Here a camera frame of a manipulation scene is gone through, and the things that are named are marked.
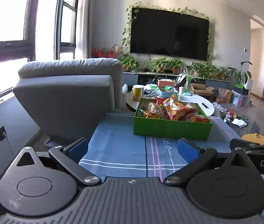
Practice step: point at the white round table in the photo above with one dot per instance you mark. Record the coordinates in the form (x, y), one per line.
(207, 112)

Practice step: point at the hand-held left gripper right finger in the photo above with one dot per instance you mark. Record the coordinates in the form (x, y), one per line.
(188, 150)

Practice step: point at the clear plastic bag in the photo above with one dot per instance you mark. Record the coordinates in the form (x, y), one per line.
(218, 108)

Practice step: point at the grey sofa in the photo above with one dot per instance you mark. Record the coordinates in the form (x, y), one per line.
(64, 93)

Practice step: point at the red yellow small box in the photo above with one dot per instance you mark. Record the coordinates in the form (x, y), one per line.
(232, 113)

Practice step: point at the white cylinder pot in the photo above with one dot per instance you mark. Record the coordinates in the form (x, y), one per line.
(249, 84)

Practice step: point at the potted green plant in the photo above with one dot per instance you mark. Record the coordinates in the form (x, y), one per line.
(224, 73)
(128, 61)
(197, 67)
(158, 64)
(175, 65)
(212, 71)

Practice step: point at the small white bottle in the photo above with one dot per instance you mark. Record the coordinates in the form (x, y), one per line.
(181, 90)

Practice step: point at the blue striped tablecloth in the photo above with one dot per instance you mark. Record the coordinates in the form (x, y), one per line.
(118, 144)

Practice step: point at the open brown cardboard box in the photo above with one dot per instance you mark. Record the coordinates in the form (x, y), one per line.
(203, 90)

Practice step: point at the green vine garland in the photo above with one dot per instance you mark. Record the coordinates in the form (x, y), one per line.
(127, 30)

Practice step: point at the yellow round stool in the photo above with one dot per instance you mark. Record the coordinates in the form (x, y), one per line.
(253, 138)

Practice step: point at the orange plastic bag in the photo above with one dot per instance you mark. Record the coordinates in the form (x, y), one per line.
(224, 95)

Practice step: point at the green black box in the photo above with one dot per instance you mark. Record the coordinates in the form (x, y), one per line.
(241, 89)

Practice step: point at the white black snack bag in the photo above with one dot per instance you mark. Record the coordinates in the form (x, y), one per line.
(192, 107)

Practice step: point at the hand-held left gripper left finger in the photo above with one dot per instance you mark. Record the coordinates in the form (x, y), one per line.
(77, 149)

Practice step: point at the tall large-leaf plant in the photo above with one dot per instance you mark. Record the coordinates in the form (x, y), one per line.
(240, 74)

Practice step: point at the red flower decoration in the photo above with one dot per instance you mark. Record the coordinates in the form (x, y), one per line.
(104, 52)

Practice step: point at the dark glass jar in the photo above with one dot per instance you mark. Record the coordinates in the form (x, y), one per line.
(227, 119)

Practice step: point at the grey curtain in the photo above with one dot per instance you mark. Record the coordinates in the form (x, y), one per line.
(84, 21)

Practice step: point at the yellow canister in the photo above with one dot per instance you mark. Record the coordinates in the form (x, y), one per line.
(138, 93)

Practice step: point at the dark framed window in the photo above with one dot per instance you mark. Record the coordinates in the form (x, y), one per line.
(27, 46)

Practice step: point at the green lidded container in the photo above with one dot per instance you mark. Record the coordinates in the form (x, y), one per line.
(153, 86)

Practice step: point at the wall outlet with plug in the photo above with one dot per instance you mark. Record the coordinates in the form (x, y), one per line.
(2, 133)

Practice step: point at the black marker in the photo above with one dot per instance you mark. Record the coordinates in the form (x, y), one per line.
(205, 105)

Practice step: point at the black wall television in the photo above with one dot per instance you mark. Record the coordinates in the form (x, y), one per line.
(169, 33)

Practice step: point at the large red snack bag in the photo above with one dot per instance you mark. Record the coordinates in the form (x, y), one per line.
(200, 119)

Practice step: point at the blue plastic basket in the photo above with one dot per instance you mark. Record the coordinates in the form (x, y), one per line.
(167, 94)

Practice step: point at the white crumpled paper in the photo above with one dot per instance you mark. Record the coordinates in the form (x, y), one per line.
(239, 122)

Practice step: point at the dark marble coffee table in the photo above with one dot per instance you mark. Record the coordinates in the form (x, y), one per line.
(250, 128)

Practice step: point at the clear storage bin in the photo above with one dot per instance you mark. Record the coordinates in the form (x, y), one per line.
(240, 100)

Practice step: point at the red tissue box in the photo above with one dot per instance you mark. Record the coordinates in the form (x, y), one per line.
(165, 83)

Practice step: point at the red yellow snack bag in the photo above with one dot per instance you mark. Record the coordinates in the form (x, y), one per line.
(177, 110)

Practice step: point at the clear bread package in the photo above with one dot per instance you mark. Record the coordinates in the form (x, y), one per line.
(153, 109)

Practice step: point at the red chip bag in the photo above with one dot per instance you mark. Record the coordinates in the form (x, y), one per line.
(160, 100)

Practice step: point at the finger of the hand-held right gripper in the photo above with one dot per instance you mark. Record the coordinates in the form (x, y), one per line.
(239, 143)

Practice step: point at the green cardboard box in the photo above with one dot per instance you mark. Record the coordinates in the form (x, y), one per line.
(169, 130)

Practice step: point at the teal small packet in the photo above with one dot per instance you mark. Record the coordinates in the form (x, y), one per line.
(187, 93)

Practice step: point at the glass vase with grass plant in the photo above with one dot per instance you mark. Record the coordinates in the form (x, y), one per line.
(188, 84)

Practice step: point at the low television cabinet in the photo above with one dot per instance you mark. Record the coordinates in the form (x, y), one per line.
(143, 78)

